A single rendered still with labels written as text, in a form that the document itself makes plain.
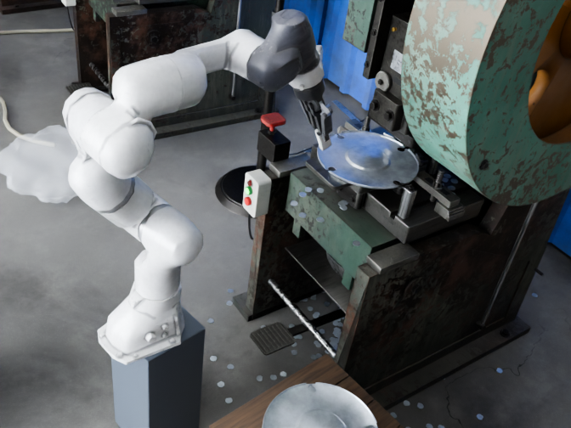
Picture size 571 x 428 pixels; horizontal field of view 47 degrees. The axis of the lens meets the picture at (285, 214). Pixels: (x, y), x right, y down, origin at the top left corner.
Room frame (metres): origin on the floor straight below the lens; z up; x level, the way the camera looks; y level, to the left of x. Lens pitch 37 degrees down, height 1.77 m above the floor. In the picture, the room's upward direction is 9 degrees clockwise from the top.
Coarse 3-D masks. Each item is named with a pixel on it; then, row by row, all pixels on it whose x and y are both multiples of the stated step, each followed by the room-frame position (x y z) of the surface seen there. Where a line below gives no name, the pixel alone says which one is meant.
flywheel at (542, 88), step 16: (560, 16) 1.30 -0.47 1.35; (560, 32) 1.32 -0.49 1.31; (544, 48) 1.30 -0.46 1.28; (560, 48) 1.33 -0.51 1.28; (544, 64) 1.31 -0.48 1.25; (560, 64) 1.35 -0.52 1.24; (544, 80) 1.34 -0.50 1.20; (560, 80) 1.36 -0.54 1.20; (544, 96) 1.34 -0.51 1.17; (560, 96) 1.38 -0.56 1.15; (544, 112) 1.35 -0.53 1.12; (560, 112) 1.40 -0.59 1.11; (544, 128) 1.37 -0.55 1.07; (560, 128) 1.42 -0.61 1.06
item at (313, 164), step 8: (312, 160) 1.55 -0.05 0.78; (312, 168) 1.52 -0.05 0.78; (320, 168) 1.52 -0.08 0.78; (328, 168) 1.52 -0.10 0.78; (320, 176) 1.49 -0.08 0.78; (328, 176) 1.49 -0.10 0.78; (328, 184) 1.46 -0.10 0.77; (336, 184) 1.45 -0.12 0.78; (344, 184) 1.46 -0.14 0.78; (352, 184) 1.48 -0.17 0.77; (344, 192) 1.58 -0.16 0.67; (352, 192) 1.55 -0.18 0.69; (360, 192) 1.53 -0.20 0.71; (352, 200) 1.53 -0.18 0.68; (360, 200) 1.54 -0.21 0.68; (360, 208) 1.54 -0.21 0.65
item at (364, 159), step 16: (336, 144) 1.65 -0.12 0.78; (352, 144) 1.66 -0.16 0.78; (368, 144) 1.68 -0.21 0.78; (384, 144) 1.69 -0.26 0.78; (400, 144) 1.70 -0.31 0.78; (320, 160) 1.54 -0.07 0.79; (336, 160) 1.57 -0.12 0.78; (352, 160) 1.57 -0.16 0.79; (368, 160) 1.58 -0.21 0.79; (384, 160) 1.59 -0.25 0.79; (400, 160) 1.62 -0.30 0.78; (416, 160) 1.63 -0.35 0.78; (336, 176) 1.48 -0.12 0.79; (352, 176) 1.50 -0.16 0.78; (368, 176) 1.51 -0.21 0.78; (384, 176) 1.52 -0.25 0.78; (400, 176) 1.54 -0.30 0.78
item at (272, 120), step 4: (276, 112) 1.83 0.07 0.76; (264, 116) 1.79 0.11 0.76; (268, 116) 1.79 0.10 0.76; (272, 116) 1.80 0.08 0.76; (276, 116) 1.80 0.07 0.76; (280, 116) 1.81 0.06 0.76; (264, 120) 1.77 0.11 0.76; (268, 120) 1.77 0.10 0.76; (272, 120) 1.78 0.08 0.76; (276, 120) 1.78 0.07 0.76; (280, 120) 1.78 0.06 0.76; (284, 120) 1.79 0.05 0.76; (268, 124) 1.76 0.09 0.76; (272, 124) 1.76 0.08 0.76; (276, 124) 1.76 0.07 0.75; (280, 124) 1.77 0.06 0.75; (284, 124) 1.78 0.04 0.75; (272, 128) 1.78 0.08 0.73
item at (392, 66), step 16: (400, 16) 1.68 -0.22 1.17; (400, 32) 1.65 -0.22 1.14; (400, 48) 1.64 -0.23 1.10; (384, 64) 1.67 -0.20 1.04; (400, 64) 1.63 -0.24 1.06; (384, 80) 1.65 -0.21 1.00; (400, 80) 1.62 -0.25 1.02; (384, 96) 1.61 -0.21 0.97; (400, 96) 1.61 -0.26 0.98; (384, 112) 1.60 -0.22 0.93; (400, 112) 1.58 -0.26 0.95; (400, 128) 1.59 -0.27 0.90
